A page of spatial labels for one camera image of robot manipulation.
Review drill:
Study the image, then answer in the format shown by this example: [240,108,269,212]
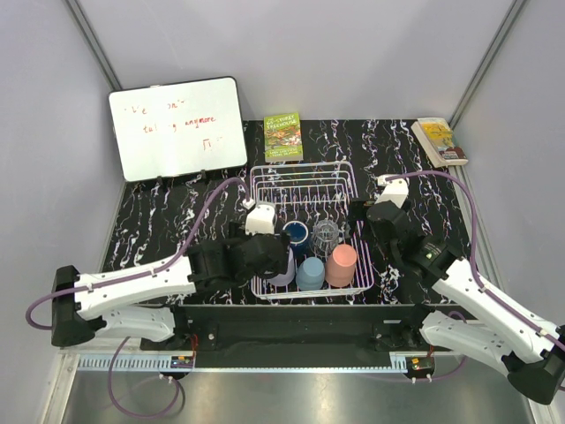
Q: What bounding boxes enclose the lavender plastic cup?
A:
[267,248,296,287]

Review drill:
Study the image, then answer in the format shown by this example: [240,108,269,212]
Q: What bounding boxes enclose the dark blue ceramic mug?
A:
[282,220,310,257]

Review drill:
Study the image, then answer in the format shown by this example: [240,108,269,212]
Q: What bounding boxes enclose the light blue plastic cup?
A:
[296,257,325,291]

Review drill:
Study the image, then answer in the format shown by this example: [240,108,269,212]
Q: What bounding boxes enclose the pink plastic cup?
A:
[325,244,358,288]

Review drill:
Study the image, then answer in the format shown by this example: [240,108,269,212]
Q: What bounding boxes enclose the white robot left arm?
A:
[51,224,290,350]

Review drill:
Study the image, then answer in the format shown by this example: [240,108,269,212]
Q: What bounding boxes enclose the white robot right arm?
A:
[348,199,564,405]

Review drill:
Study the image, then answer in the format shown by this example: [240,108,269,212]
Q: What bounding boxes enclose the black marble pattern mat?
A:
[99,119,470,306]

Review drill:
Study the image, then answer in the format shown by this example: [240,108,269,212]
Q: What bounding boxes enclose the clear glass cup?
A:
[310,219,340,259]

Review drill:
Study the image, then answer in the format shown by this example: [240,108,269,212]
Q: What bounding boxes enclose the yellow paperback book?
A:
[411,117,468,168]

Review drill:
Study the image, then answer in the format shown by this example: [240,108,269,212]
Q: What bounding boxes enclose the green treehouse book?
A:
[264,112,304,163]

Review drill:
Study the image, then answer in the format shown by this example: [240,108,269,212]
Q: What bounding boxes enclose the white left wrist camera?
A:
[245,201,276,235]

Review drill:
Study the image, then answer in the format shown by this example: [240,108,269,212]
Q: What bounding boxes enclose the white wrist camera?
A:
[376,174,409,208]
[245,201,276,235]

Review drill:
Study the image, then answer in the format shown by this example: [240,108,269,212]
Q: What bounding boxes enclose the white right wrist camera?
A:
[376,174,409,208]

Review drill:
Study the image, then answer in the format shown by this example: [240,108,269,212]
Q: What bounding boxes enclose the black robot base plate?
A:
[140,305,430,368]

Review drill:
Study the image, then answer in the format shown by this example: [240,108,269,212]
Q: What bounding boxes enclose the white wire dish rack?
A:
[250,161,375,300]

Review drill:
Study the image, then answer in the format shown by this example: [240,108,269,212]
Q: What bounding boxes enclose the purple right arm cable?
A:
[388,170,565,345]

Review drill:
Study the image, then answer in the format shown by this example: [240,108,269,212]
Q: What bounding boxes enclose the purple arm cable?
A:
[388,170,565,345]
[25,177,251,330]

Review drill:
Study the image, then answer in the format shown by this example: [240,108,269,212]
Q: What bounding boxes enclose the white whiteboard with black frame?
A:
[109,76,248,182]

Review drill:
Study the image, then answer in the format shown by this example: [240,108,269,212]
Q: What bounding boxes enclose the white slotted cable duct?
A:
[78,354,195,372]

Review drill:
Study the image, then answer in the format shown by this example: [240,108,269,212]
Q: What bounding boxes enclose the purple floor cable left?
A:
[107,336,186,418]

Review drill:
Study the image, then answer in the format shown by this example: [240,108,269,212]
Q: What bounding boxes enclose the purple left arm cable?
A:
[25,177,251,330]

